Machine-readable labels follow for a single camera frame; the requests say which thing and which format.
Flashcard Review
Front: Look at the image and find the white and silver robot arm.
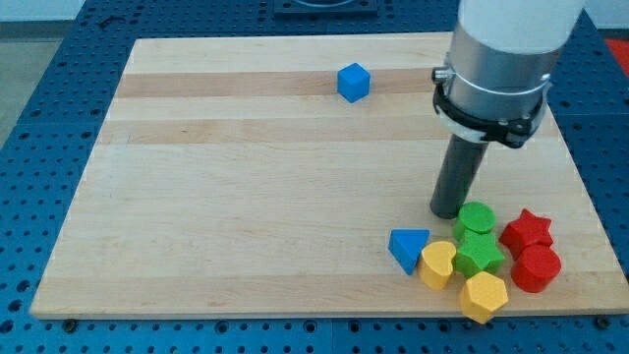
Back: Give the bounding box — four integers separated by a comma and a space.
444, 0, 585, 121

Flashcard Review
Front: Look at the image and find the blue cube block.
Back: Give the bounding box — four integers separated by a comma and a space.
337, 63, 371, 103

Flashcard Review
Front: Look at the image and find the wooden board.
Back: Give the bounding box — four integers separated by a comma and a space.
29, 31, 629, 321

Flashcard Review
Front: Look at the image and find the blue triangle block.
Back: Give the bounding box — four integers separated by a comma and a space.
388, 229, 430, 275

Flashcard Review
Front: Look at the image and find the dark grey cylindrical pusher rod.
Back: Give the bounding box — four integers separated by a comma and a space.
429, 135, 488, 219

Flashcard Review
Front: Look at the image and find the yellow heart block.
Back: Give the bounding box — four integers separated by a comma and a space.
418, 241, 457, 290

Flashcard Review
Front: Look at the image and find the green cylinder block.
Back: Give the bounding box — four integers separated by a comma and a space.
453, 202, 496, 243

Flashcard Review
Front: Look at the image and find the green star block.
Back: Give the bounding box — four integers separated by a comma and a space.
453, 230, 505, 278

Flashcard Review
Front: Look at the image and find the yellow hexagon block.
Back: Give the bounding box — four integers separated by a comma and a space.
459, 271, 509, 325

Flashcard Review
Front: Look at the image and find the red star block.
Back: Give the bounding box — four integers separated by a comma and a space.
498, 208, 553, 261

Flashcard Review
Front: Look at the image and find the red cylinder block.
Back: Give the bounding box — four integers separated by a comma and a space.
511, 245, 562, 293

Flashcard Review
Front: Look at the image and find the black clamp ring with cable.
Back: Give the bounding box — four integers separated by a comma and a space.
430, 65, 552, 149

